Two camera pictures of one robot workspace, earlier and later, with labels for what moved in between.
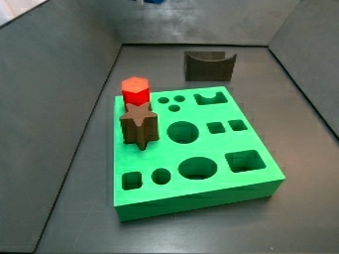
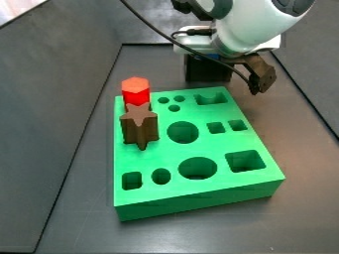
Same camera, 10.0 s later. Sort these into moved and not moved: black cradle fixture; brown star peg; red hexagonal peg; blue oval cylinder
Moved: blue oval cylinder
Not moved: black cradle fixture; red hexagonal peg; brown star peg
